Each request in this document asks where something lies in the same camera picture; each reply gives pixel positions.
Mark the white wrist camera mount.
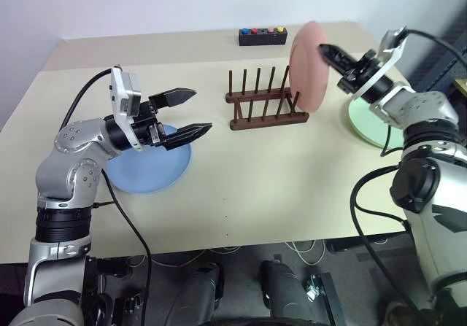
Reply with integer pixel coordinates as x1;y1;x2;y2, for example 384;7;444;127
350;26;409;97
109;66;144;152

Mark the dark metal shelf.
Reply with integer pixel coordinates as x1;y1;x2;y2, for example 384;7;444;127
411;7;467;98

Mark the black robot stand frame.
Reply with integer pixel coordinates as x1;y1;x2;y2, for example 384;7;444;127
82;255;147;326

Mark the green plate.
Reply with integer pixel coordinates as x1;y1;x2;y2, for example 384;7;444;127
346;96;406;150

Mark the wooden dish rack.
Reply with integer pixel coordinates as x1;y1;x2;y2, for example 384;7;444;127
225;65;311;132

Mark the blue plate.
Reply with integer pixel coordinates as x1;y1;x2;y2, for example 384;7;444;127
105;123;193;195

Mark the dark grey rounded robot leg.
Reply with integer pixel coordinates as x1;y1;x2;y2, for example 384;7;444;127
258;260;312;326
170;261;225;326

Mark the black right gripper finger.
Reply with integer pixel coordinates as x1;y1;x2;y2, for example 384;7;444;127
319;43;357;77

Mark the white floor cable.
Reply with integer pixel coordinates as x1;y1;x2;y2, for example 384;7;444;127
152;246;207;269
283;238;326;265

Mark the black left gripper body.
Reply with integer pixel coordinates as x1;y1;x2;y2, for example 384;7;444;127
129;98;167;149

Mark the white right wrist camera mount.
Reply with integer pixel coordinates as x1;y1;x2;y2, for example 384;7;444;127
350;26;409;97

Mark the black table frame bar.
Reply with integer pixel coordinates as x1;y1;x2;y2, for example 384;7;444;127
325;232;409;255

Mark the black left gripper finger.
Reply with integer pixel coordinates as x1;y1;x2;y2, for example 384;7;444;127
147;88;198;110
161;123;214;152

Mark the black table foot with caster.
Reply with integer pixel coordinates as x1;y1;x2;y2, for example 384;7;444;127
304;272;347;326

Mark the pink plate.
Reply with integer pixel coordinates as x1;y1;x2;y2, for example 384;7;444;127
288;20;331;113

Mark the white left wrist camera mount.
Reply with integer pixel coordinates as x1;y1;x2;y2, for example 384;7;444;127
109;66;144;152

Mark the black box with coloured buttons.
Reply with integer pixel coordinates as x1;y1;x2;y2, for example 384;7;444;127
238;26;289;47

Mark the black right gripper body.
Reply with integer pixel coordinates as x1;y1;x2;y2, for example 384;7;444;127
336;50;381;95

